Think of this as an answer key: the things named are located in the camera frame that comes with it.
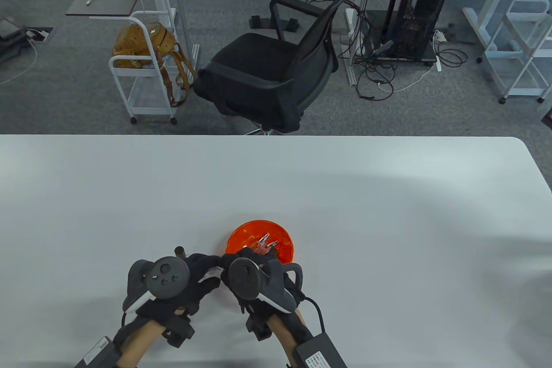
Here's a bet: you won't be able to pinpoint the person's right hand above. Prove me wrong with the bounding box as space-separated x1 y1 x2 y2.
221 253 307 341

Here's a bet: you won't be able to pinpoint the person's left hand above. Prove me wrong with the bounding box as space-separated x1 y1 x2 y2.
123 254 223 348

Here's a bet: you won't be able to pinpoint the person's right forearm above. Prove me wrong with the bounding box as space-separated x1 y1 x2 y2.
270 312 311 368

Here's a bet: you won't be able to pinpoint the person's left forearm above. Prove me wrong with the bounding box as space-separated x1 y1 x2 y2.
119 321 164 368

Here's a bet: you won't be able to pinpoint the dark grey right hand controller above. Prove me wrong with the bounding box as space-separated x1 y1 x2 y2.
226 258 304 313

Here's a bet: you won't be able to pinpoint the dark grey hand controller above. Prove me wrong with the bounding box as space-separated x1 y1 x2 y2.
122 256 191 313
226 258 304 313

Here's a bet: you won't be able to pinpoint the orange plastic bowl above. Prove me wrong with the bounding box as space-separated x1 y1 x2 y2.
226 220 296 265

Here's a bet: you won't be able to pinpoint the dark grey left hand controller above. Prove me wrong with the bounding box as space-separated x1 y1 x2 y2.
122 256 191 313

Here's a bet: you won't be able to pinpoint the white metal cart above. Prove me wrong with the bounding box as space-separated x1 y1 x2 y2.
109 9 179 125

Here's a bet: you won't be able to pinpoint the black office chair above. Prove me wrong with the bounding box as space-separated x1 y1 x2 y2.
192 0 375 135

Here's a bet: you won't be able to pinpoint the brown leather bag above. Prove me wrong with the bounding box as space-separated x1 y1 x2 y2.
113 22 197 108

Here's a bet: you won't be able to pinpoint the white desk leg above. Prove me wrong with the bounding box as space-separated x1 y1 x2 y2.
344 0 378 86

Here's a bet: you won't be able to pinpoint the dark top side table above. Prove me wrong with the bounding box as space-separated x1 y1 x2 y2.
66 0 178 41

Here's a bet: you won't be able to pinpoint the floor socket box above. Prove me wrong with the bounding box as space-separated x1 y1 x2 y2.
24 26 55 43

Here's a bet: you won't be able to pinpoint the black devices on floor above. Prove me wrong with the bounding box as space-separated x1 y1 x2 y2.
0 16 27 64

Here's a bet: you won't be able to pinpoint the black computer tower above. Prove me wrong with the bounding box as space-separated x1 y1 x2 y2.
395 0 454 60

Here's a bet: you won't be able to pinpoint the white metal trolley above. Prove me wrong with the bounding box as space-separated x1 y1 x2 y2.
481 0 552 104

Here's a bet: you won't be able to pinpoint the white rack right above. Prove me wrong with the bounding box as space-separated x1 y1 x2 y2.
462 0 533 64

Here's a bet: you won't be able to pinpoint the black right glove cable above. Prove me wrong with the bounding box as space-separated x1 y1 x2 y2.
302 297 325 334

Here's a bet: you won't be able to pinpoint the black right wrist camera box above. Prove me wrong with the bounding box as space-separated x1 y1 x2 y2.
295 330 348 368

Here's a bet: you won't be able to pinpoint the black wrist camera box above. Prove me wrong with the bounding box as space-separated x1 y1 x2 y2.
295 330 348 368
73 336 121 368

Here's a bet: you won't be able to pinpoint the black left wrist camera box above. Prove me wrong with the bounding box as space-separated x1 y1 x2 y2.
73 336 121 368

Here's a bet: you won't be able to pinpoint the bundle of black floor cables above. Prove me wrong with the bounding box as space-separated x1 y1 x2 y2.
339 6 469 101

